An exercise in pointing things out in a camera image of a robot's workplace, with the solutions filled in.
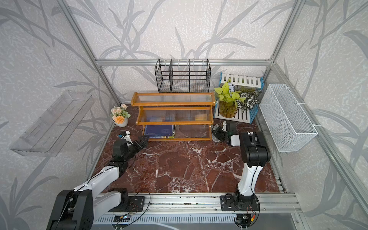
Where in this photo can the orange wooden bookshelf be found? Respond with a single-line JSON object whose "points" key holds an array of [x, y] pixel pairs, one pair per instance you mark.
{"points": [[189, 116]]}

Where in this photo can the grey fluffy cloth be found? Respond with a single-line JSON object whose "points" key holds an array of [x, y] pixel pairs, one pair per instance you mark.
{"points": [[216, 131]]}

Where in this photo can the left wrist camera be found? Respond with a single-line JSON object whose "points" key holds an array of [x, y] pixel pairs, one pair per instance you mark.
{"points": [[125, 135]]}

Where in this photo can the white mesh wall basket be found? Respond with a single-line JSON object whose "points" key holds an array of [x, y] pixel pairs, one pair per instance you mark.
{"points": [[289, 126]]}

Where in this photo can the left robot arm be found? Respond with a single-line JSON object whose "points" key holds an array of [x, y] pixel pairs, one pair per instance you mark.
{"points": [[77, 209]]}

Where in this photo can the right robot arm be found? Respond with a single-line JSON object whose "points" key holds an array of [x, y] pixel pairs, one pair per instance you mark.
{"points": [[255, 155]]}

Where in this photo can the clear acrylic wall shelf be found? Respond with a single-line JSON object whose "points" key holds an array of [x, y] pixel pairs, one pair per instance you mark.
{"points": [[47, 136]]}

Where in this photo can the flower pot with orange flowers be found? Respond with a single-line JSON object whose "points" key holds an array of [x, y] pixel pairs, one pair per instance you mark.
{"points": [[120, 115]]}

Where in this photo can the variegated dark leaf plant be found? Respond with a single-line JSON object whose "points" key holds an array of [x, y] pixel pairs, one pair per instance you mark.
{"points": [[248, 99]]}

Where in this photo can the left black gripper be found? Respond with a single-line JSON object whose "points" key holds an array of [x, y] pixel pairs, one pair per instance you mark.
{"points": [[139, 147]]}

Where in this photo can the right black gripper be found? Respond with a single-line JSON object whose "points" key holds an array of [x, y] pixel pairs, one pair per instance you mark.
{"points": [[216, 132]]}

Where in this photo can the green potted plant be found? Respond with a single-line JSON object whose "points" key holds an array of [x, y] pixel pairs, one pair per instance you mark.
{"points": [[227, 97]]}

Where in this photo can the black wire rack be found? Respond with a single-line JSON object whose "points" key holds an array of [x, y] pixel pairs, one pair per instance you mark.
{"points": [[183, 76]]}

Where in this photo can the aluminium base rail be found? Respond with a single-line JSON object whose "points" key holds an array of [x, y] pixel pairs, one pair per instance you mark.
{"points": [[212, 203]]}

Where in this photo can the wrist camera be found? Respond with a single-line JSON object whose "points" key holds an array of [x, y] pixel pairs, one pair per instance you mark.
{"points": [[224, 127], [125, 135]]}

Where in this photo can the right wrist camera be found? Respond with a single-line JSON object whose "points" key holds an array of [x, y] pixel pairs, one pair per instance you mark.
{"points": [[224, 127]]}

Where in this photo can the white slatted crate blue frame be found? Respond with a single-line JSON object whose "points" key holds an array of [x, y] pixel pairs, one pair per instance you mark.
{"points": [[241, 82]]}

